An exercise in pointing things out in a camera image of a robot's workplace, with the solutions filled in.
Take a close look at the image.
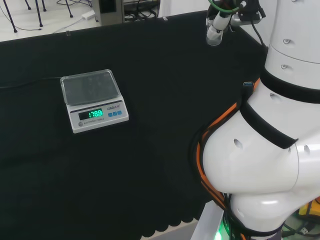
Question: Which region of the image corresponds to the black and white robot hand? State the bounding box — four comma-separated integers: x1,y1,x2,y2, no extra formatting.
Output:
206,0,241,35

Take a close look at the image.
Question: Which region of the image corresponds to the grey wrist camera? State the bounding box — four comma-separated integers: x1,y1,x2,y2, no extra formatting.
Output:
230,9,266,27

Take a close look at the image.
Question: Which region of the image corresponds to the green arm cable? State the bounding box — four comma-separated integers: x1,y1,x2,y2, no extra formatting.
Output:
208,0,248,13

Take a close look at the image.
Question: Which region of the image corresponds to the yellow stop button box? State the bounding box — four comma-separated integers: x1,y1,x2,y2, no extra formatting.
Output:
298,196,320,226

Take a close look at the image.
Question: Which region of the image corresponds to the black balance power cable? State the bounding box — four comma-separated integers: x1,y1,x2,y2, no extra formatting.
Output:
0,76,62,89

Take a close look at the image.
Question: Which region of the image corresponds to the small clear glass beaker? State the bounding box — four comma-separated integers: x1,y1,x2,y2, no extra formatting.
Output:
205,18,225,47

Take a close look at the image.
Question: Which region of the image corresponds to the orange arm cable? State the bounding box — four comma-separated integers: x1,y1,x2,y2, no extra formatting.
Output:
188,101,238,240

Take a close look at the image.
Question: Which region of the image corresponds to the grey metal cabinet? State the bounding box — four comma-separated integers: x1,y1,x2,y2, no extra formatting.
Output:
98,0,126,27

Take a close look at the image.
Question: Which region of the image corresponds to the dark stand leg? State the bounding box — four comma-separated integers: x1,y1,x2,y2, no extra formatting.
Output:
65,0,74,19
2,0,18,33
34,0,44,28

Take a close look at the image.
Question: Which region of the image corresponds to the black bench cloth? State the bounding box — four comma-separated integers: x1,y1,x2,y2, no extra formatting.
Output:
0,9,270,240

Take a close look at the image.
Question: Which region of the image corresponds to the black cable tangle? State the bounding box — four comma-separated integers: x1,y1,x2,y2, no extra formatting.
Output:
124,0,161,22

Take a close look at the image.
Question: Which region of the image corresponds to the black camera cable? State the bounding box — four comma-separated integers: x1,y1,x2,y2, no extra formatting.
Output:
249,4,270,48

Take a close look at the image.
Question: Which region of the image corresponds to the white electronic balance steel pan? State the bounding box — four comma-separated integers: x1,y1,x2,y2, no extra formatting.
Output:
59,68,130,134

